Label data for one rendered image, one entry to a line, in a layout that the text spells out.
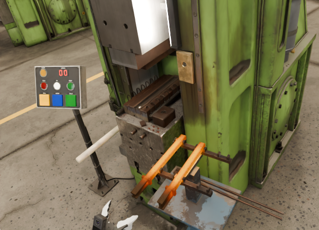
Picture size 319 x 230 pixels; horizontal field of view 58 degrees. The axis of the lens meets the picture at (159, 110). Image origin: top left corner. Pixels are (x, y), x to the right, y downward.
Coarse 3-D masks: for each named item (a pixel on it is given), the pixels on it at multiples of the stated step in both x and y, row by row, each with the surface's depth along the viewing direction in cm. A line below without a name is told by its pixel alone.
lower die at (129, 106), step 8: (160, 80) 197; (168, 80) 194; (176, 80) 193; (152, 88) 190; (168, 88) 187; (176, 88) 187; (136, 96) 187; (144, 96) 183; (168, 96) 182; (128, 104) 180; (136, 104) 175; (144, 104) 174; (152, 104) 174; (128, 112) 182; (136, 112) 176; (144, 112) 171
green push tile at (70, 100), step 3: (66, 96) 188; (69, 96) 187; (72, 96) 187; (75, 96) 186; (66, 99) 188; (69, 99) 188; (72, 99) 187; (75, 99) 187; (66, 102) 188; (69, 102) 188; (72, 102) 187; (75, 102) 187; (66, 105) 189; (69, 105) 188; (72, 105) 188; (75, 105) 187
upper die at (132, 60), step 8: (168, 40) 166; (112, 48) 157; (152, 48) 157; (160, 48) 163; (168, 48) 168; (112, 56) 161; (120, 56) 156; (128, 56) 152; (136, 56) 149; (144, 56) 154; (152, 56) 159; (120, 64) 160; (128, 64) 156; (136, 64) 151; (144, 64) 156
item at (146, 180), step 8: (184, 136) 149; (176, 144) 145; (168, 152) 141; (160, 160) 138; (168, 160) 140; (152, 168) 134; (144, 176) 130; (152, 176) 131; (144, 184) 127; (136, 192) 124
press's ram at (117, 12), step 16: (96, 0) 144; (112, 0) 137; (128, 0) 130; (144, 0) 135; (160, 0) 144; (96, 16) 151; (112, 16) 143; (128, 16) 136; (144, 16) 138; (160, 16) 147; (112, 32) 150; (128, 32) 142; (144, 32) 141; (160, 32) 151; (128, 48) 148; (144, 48) 145
